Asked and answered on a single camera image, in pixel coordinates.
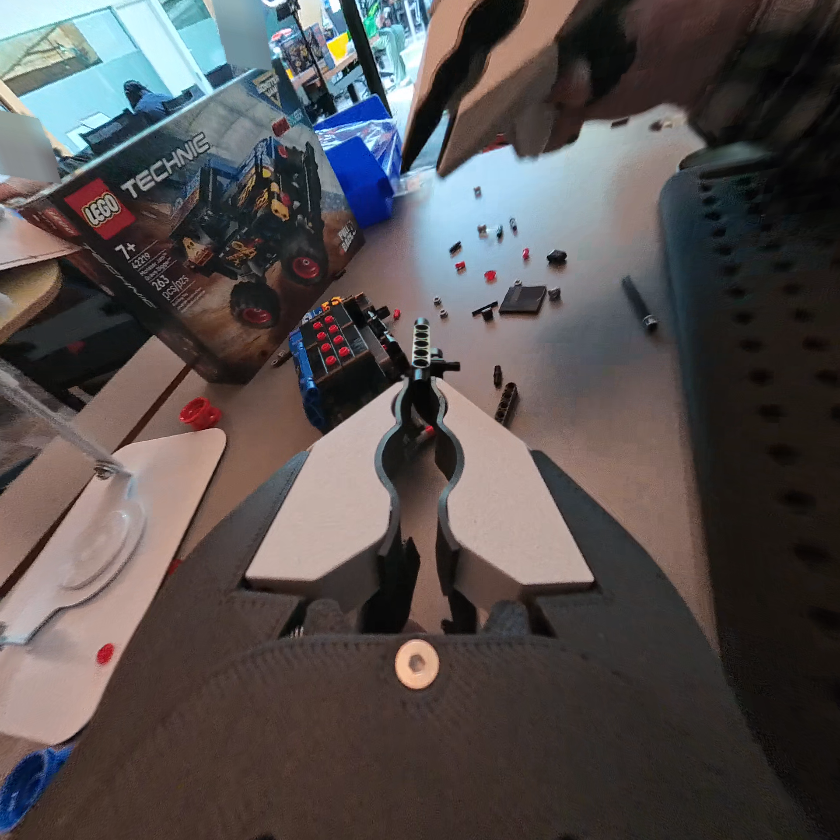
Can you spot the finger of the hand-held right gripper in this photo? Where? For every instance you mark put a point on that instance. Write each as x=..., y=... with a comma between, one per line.
x=439, y=52
x=505, y=85

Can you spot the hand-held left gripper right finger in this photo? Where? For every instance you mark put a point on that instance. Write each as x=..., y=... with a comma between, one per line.
x=518, y=518

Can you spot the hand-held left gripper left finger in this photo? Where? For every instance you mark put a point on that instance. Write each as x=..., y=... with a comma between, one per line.
x=321, y=518

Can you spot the flame-printed toy truck model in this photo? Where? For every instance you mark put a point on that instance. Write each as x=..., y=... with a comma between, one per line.
x=341, y=367

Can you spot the black toy beam with holes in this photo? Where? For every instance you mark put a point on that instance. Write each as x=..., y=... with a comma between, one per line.
x=422, y=344

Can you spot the building instruction booklet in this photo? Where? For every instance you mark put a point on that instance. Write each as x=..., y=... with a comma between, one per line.
x=26, y=246

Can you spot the grey desk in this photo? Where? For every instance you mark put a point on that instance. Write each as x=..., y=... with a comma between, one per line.
x=590, y=426

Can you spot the person's right hand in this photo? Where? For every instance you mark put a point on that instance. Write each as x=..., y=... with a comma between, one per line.
x=669, y=59

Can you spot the black pole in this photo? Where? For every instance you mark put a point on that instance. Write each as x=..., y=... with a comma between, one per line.
x=364, y=46

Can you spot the clear plastic bag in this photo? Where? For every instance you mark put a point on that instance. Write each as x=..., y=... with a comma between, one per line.
x=374, y=141

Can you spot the short black toy beam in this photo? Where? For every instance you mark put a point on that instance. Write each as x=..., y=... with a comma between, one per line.
x=506, y=401

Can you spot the blue storage bin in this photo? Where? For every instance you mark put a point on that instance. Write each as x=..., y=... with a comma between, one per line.
x=354, y=177

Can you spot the red toy wheel rim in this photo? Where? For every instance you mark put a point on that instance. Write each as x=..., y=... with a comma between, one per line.
x=199, y=412

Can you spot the white book stand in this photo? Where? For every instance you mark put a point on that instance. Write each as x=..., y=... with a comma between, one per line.
x=164, y=472

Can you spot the black toy pin bar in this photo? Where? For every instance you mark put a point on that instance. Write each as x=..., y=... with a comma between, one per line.
x=484, y=307

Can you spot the black flat square toy panel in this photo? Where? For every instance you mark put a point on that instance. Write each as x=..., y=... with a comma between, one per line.
x=523, y=300

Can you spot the short black axle with stop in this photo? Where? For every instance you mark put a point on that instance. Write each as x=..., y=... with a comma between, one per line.
x=640, y=303

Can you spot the small red round stud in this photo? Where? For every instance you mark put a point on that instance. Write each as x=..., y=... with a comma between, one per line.
x=105, y=653

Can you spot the dark perforated panel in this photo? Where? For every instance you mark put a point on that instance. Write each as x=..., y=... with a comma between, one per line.
x=754, y=394

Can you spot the toy truck set box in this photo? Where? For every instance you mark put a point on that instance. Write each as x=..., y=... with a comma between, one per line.
x=197, y=229

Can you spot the blue toy wheel rim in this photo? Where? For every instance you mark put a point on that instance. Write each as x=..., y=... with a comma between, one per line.
x=26, y=781

